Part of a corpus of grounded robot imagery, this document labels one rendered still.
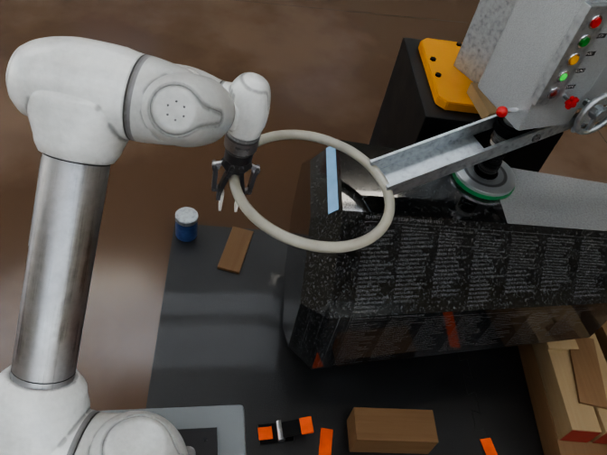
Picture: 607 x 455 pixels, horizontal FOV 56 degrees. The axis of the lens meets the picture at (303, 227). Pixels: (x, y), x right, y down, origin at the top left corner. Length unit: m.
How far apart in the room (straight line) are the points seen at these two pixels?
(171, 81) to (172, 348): 1.62
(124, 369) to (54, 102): 1.55
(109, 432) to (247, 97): 0.78
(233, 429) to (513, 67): 1.20
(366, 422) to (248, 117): 1.21
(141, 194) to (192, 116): 2.05
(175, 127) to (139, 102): 0.07
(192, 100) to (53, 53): 0.22
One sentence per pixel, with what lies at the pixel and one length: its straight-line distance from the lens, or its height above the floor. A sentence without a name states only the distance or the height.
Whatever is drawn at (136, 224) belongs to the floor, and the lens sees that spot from 2.71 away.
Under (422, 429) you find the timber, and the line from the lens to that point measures 2.19.
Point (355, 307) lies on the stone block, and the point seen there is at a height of 0.61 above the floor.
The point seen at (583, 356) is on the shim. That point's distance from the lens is 2.53.
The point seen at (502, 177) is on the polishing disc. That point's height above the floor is 0.85.
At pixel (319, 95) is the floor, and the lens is 3.59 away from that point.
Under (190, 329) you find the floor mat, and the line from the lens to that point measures 2.35.
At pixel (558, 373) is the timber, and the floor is 0.23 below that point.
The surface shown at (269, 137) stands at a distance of 1.74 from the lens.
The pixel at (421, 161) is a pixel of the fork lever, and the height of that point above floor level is 0.92.
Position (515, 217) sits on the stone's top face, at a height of 0.82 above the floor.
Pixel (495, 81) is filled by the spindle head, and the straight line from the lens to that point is 1.79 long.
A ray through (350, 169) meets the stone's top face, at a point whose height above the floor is 0.82.
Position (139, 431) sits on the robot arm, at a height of 1.11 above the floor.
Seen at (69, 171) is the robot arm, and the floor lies 1.41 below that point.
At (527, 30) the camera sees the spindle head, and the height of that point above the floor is 1.36.
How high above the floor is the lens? 2.04
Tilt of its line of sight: 48 degrees down
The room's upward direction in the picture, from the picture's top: 14 degrees clockwise
